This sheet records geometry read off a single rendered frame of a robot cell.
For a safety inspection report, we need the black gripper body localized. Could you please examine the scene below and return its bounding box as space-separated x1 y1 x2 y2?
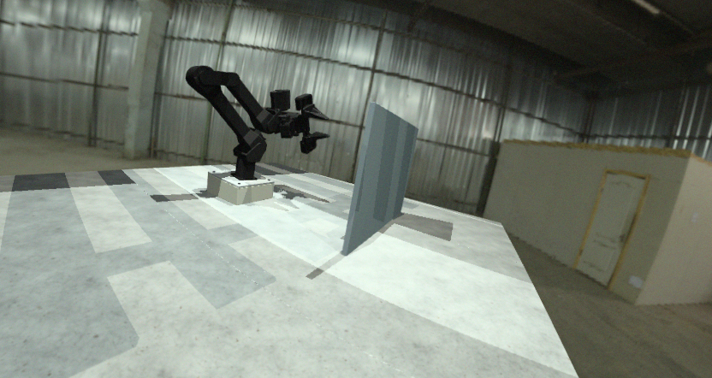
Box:
287 93 317 154

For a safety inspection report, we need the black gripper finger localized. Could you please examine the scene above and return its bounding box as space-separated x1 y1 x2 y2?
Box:
303 104 329 120
306 132 329 146

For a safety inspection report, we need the grey flat panel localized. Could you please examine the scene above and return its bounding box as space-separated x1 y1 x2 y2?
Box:
341 102 418 257

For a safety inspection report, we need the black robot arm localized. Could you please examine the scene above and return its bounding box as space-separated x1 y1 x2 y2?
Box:
186 65 299 180

